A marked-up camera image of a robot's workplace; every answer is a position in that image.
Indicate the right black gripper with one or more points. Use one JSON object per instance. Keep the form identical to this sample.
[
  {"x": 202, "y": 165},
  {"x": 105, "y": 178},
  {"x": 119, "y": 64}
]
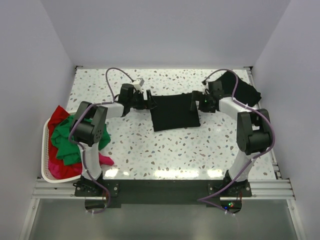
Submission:
[{"x": 196, "y": 96}]

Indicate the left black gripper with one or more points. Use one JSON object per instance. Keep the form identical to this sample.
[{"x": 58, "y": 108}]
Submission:
[{"x": 151, "y": 103}]

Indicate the black t shirt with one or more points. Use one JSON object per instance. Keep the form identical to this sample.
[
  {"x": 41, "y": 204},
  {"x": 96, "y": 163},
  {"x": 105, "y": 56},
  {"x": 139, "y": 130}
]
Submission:
[
  {"x": 174, "y": 112},
  {"x": 244, "y": 92}
]

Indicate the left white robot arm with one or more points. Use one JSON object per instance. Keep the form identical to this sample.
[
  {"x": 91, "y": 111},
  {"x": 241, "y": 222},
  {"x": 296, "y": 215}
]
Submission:
[{"x": 89, "y": 123}]

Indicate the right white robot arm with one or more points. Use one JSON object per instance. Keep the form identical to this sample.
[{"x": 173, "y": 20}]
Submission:
[{"x": 254, "y": 133}]

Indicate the folded black t shirt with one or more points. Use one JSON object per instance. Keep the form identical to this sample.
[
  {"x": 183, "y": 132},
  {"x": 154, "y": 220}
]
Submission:
[{"x": 244, "y": 92}]

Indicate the green t shirt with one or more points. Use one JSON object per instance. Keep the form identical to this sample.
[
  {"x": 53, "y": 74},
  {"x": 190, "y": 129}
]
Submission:
[{"x": 68, "y": 152}]

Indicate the red t shirt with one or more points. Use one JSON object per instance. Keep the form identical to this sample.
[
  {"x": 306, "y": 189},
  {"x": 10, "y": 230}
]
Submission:
[{"x": 56, "y": 118}]

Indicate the pink t shirt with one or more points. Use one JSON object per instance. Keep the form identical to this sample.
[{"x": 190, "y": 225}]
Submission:
[{"x": 60, "y": 171}]

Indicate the white laundry basket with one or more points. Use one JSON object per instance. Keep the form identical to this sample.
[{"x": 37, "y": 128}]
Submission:
[{"x": 45, "y": 173}]

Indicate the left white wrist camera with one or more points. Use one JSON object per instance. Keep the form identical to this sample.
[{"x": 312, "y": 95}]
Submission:
[{"x": 138, "y": 84}]

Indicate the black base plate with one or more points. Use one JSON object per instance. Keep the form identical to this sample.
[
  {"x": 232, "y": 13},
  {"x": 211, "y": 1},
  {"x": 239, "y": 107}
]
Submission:
[{"x": 117, "y": 192}]

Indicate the aluminium frame rail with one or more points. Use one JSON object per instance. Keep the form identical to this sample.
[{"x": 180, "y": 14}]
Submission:
[{"x": 261, "y": 190}]

